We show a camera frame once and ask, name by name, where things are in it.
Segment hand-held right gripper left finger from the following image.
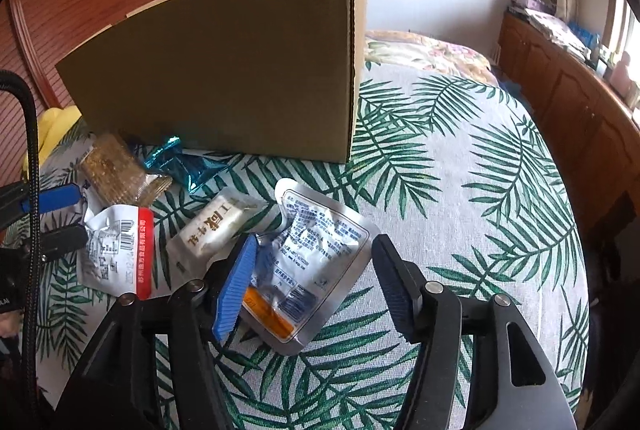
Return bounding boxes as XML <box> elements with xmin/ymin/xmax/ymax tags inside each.
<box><xmin>52</xmin><ymin>234</ymin><xmax>259</xmax><ymax>430</ymax></box>

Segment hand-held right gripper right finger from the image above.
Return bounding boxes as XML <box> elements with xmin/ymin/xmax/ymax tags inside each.
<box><xmin>371</xmin><ymin>234</ymin><xmax>578</xmax><ymax>430</ymax></box>

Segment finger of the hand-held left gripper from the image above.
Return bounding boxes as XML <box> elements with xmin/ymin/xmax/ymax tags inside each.
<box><xmin>0</xmin><ymin>185</ymin><xmax>82</xmax><ymax>227</ymax></box>
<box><xmin>22</xmin><ymin>224</ymin><xmax>89</xmax><ymax>262</ymax></box>

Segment white packet with red stripe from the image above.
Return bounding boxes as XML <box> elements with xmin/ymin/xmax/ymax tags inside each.
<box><xmin>76</xmin><ymin>204</ymin><xmax>155</xmax><ymax>302</ymax></box>

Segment clear granola bar packet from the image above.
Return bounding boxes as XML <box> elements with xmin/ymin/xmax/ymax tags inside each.
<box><xmin>80</xmin><ymin>133</ymin><xmax>174</xmax><ymax>207</ymax></box>

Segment white candy packet brown print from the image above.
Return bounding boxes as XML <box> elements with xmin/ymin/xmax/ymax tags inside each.
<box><xmin>165</xmin><ymin>189</ymin><xmax>269</xmax><ymax>274</ymax></box>

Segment silver pouch with orange label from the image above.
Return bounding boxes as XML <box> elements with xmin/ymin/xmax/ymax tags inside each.
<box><xmin>239</xmin><ymin>178</ymin><xmax>386</xmax><ymax>357</ymax></box>

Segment teal foil snack packet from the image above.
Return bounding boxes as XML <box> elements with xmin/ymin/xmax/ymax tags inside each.
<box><xmin>127</xmin><ymin>136</ymin><xmax>234</xmax><ymax>194</ymax></box>

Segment brown cardboard box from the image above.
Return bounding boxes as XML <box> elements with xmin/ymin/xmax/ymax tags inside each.
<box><xmin>55</xmin><ymin>0</ymin><xmax>369</xmax><ymax>165</ymax></box>

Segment yellow plush toy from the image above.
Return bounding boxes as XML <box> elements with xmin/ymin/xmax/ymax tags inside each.
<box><xmin>20</xmin><ymin>106</ymin><xmax>89</xmax><ymax>181</ymax></box>

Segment leaf-printed bed sheet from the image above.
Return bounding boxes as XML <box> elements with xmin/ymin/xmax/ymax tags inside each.
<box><xmin>0</xmin><ymin>62</ymin><xmax>592</xmax><ymax>430</ymax></box>

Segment floral blanket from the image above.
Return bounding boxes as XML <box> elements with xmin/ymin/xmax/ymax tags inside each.
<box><xmin>364</xmin><ymin>29</ymin><xmax>502</xmax><ymax>87</ymax></box>

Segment low wooden cabinet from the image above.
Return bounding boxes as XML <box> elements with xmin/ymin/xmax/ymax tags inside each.
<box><xmin>497</xmin><ymin>10</ymin><xmax>640</xmax><ymax>233</ymax></box>

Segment stack of floral cloths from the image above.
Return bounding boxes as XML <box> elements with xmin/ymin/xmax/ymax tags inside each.
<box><xmin>520</xmin><ymin>7</ymin><xmax>587</xmax><ymax>57</ymax></box>

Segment pink bottle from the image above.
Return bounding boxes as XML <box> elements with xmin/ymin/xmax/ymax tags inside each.
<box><xmin>612</xmin><ymin>52</ymin><xmax>639</xmax><ymax>97</ymax></box>

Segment blue packets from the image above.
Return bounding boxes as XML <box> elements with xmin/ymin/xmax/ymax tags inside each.
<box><xmin>570</xmin><ymin>22</ymin><xmax>602</xmax><ymax>49</ymax></box>

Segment pink storage box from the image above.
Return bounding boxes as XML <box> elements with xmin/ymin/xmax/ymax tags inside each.
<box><xmin>510</xmin><ymin>0</ymin><xmax>552</xmax><ymax>14</ymax></box>

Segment wooden framed window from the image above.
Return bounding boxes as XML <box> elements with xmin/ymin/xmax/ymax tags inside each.
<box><xmin>602</xmin><ymin>0</ymin><xmax>640</xmax><ymax>78</ymax></box>

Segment black braided cable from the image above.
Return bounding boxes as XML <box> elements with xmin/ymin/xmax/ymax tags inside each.
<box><xmin>0</xmin><ymin>70</ymin><xmax>45</xmax><ymax>430</ymax></box>

